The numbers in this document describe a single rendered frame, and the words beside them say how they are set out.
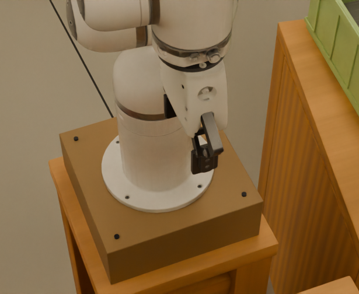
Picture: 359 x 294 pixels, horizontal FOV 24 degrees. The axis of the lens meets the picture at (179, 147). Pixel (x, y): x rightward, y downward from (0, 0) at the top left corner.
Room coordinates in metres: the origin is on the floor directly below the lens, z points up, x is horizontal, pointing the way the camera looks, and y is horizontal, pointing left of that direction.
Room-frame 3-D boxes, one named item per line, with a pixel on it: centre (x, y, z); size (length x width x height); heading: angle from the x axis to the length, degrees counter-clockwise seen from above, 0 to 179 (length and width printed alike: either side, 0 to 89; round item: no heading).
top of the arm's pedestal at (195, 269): (0.87, 0.04, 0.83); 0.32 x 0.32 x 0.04; 21
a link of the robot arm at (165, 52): (0.65, -0.01, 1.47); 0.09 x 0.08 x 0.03; 20
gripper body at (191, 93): (0.65, -0.01, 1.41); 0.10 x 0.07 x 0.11; 20
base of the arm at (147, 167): (0.87, 0.04, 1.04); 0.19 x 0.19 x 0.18
